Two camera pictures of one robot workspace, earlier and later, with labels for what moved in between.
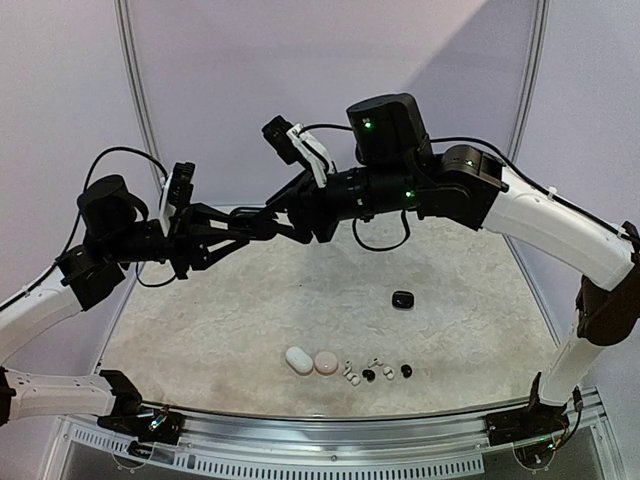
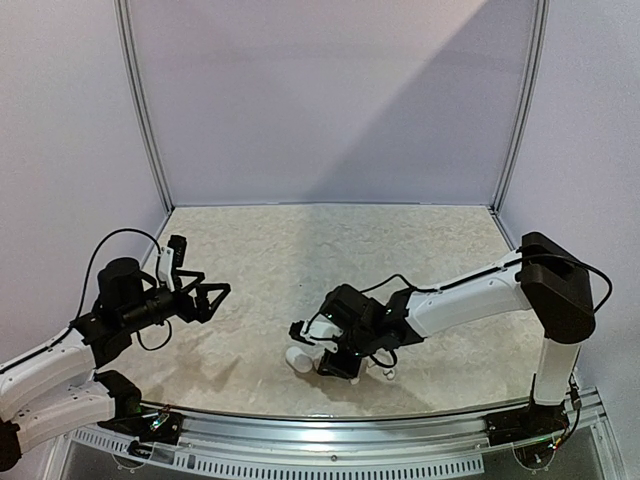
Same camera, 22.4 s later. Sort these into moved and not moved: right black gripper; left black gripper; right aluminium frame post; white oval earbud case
Moved: right black gripper; left black gripper
Not moved: right aluminium frame post; white oval earbud case
